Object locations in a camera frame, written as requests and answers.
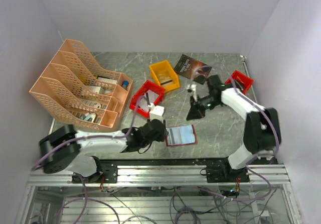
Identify yellow plastic bin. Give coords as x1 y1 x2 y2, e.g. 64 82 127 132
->
149 60 180 93

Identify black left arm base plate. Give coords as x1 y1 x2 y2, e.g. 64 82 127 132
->
72 162 118 184

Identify red leather card holder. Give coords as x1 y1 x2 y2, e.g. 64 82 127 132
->
165 125 198 147

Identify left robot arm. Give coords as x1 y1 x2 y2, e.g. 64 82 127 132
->
36 119 168 182

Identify grey striped card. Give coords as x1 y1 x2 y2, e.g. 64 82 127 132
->
168 127 182 146

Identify dark booklet three days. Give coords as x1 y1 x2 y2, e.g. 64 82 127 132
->
174 54 212 85

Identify blue capped bottle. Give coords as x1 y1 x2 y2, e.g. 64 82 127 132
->
121 80 129 89

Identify red plastic bin with cards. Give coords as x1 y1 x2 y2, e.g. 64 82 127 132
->
129 80 165 118

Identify peach plastic desk organizer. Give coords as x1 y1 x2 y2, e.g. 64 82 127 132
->
30 39 133 132

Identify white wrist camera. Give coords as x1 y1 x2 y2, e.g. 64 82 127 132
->
148 103 165 122
186 83 197 93

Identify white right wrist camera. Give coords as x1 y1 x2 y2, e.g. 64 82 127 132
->
186 83 197 93

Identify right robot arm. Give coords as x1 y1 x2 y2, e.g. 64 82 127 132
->
186 75 281 182

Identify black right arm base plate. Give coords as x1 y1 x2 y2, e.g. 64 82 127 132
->
200 157 250 183

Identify gold card in yellow bin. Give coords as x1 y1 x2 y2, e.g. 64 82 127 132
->
157 71 173 88

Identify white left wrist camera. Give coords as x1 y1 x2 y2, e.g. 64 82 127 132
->
148 103 165 122

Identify white credit card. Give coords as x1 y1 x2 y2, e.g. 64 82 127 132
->
138 90 159 112

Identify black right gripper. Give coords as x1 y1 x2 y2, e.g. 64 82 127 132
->
186 93 222 120

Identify aluminium mounting rail frame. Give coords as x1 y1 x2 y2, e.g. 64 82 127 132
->
15 159 303 223

